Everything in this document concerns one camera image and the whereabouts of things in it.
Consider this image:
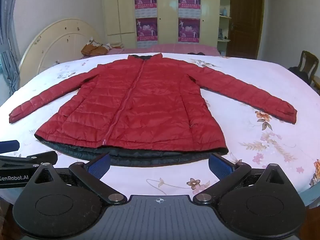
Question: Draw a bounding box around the purple wall poster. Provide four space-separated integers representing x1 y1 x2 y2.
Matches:
134 0 157 17
136 17 159 42
178 0 201 17
178 18 201 43

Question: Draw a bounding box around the cream wardrobe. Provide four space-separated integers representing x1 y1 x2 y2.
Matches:
102 0 221 49

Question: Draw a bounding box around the red puffer jacket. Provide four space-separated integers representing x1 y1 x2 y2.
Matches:
9 53 298 167

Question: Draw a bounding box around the blue curtain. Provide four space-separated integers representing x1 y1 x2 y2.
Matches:
0 4 22 98

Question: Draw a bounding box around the cream wall shelf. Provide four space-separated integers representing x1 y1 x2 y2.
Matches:
217 0 233 56

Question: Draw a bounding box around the black bag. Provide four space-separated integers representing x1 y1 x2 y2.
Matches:
287 66 310 84

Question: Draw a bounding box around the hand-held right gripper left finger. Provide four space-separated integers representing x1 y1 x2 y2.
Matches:
32 153 127 205

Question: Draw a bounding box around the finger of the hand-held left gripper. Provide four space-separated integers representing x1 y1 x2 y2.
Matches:
0 140 20 154
0 151 58 168

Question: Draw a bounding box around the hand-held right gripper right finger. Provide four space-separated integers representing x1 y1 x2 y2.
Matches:
193 153 288 205

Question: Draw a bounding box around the cream wooden headboard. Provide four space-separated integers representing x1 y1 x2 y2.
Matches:
19 18 107 87

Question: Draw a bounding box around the brown wooden door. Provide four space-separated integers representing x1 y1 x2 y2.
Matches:
226 0 265 60

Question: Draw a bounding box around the wooden chair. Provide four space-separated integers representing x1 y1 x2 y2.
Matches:
287 50 320 86

